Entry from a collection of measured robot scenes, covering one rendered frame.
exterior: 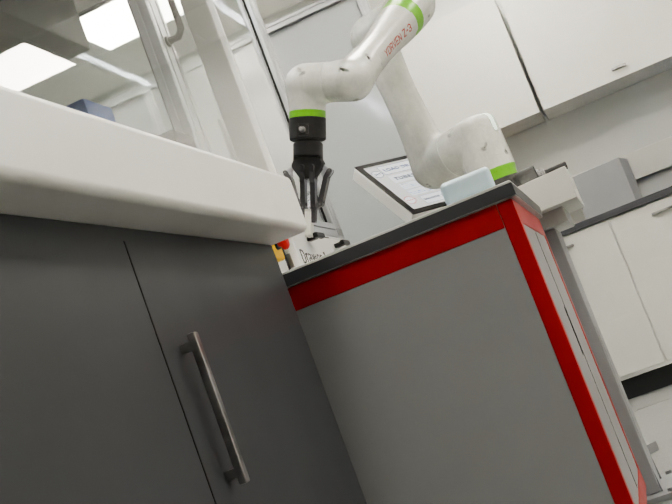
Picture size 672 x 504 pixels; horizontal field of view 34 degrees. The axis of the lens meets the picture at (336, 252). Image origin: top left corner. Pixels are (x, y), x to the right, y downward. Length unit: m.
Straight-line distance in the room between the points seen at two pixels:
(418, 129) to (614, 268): 2.69
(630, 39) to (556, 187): 3.38
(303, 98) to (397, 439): 1.04
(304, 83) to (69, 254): 1.57
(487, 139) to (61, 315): 1.93
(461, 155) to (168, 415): 1.79
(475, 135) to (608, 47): 3.18
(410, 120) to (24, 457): 2.19
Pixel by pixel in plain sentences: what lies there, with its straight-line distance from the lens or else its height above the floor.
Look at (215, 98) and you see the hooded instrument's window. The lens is 1.78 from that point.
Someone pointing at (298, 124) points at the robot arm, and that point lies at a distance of 2.74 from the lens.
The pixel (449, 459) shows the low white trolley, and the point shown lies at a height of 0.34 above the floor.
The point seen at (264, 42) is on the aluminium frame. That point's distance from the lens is 3.40.
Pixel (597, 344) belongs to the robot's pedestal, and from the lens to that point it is 2.87.
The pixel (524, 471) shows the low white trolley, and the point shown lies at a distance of 2.00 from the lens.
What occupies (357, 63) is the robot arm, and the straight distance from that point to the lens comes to 2.70.
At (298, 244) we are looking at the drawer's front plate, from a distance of 2.68.
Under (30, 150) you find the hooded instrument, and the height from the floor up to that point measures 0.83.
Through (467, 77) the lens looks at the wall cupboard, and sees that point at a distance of 6.12.
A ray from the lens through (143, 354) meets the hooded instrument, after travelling 1.32.
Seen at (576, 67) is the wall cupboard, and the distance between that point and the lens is 6.07.
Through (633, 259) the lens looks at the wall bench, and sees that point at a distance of 5.60.
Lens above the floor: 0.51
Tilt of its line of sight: 7 degrees up
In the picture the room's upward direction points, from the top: 21 degrees counter-clockwise
